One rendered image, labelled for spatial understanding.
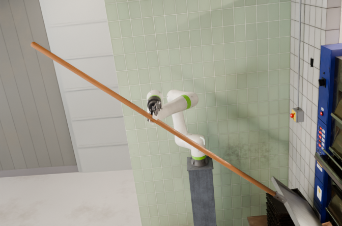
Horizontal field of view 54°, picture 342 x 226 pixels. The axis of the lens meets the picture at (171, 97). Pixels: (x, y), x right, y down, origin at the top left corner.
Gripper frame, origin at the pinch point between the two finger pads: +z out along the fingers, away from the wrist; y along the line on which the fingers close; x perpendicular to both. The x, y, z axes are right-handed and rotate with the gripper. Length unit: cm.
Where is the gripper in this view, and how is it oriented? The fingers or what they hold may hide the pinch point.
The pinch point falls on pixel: (153, 118)
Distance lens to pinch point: 197.3
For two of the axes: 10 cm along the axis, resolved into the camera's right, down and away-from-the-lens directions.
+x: -8.2, -5.3, -2.1
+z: 0.2, 3.5, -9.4
